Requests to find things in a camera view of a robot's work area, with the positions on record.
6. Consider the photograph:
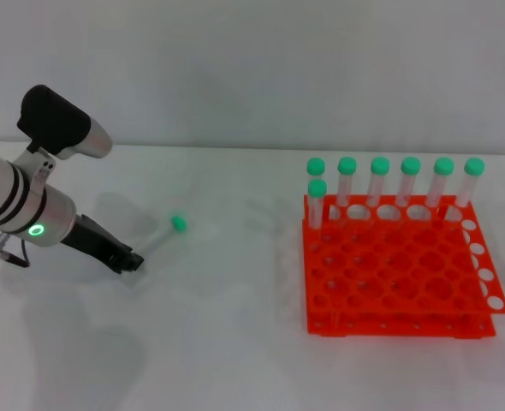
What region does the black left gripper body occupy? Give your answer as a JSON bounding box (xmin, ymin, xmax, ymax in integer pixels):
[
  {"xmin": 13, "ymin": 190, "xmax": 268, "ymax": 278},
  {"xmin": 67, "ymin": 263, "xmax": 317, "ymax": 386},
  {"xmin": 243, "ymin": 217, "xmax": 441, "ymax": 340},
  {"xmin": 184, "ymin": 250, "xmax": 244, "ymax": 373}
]
[{"xmin": 62, "ymin": 213, "xmax": 132, "ymax": 272}]

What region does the clear test tube green cap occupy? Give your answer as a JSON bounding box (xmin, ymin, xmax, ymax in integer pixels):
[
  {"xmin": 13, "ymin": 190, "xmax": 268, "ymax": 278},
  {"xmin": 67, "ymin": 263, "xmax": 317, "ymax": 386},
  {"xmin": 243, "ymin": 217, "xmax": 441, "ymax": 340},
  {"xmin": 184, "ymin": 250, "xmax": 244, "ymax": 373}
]
[
  {"xmin": 424, "ymin": 157, "xmax": 455, "ymax": 207},
  {"xmin": 336, "ymin": 156, "xmax": 358, "ymax": 219},
  {"xmin": 137, "ymin": 213, "xmax": 188, "ymax": 258},
  {"xmin": 306, "ymin": 157, "xmax": 327, "ymax": 183},
  {"xmin": 307, "ymin": 178, "xmax": 329, "ymax": 230},
  {"xmin": 395, "ymin": 156, "xmax": 422, "ymax": 208},
  {"xmin": 454, "ymin": 157, "xmax": 486, "ymax": 208},
  {"xmin": 365, "ymin": 156, "xmax": 391, "ymax": 207}
]

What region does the orange test tube rack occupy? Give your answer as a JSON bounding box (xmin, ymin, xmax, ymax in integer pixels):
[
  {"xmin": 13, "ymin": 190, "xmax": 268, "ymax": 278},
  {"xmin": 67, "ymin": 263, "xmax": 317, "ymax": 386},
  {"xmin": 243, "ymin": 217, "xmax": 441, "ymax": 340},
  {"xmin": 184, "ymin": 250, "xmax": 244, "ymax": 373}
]
[{"xmin": 301, "ymin": 194, "xmax": 505, "ymax": 340}]

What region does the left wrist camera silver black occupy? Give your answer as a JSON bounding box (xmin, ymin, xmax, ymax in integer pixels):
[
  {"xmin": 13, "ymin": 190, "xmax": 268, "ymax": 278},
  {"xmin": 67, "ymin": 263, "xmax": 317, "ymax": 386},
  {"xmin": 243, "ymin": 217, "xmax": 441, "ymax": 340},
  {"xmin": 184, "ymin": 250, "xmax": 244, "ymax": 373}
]
[{"xmin": 16, "ymin": 84, "xmax": 113, "ymax": 161}]

